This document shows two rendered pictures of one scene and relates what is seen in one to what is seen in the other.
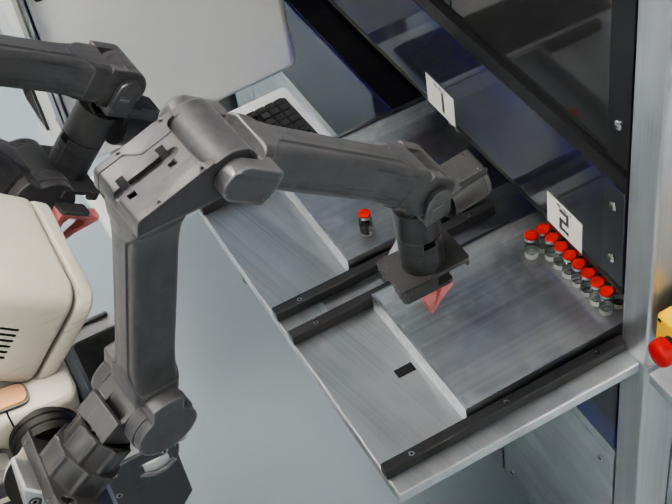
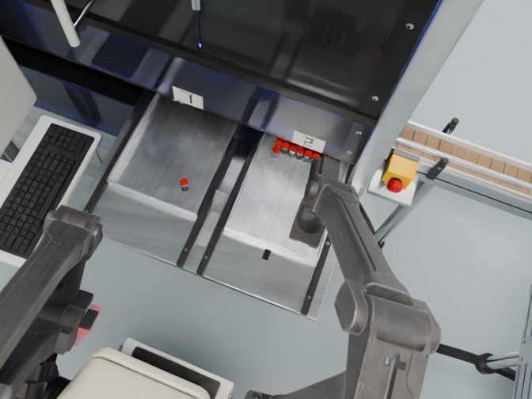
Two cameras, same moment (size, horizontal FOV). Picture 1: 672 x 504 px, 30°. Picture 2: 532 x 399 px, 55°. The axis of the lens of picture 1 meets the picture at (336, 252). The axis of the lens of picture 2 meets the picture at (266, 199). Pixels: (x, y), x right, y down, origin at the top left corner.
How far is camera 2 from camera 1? 102 cm
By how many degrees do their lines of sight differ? 37
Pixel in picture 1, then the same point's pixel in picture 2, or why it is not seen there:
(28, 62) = (52, 279)
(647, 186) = (396, 123)
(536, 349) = not seen: hidden behind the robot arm
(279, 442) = (112, 275)
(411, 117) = (152, 106)
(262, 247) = (134, 229)
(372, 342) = (239, 248)
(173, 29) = not seen: outside the picture
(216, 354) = not seen: hidden behind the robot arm
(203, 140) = (409, 334)
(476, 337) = (284, 216)
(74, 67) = (71, 252)
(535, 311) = (299, 186)
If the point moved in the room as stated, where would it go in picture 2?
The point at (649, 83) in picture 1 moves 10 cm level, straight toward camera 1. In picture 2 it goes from (418, 78) to (449, 118)
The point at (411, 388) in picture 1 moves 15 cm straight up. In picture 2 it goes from (277, 262) to (283, 245)
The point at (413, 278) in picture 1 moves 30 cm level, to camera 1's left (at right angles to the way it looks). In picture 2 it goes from (316, 234) to (218, 346)
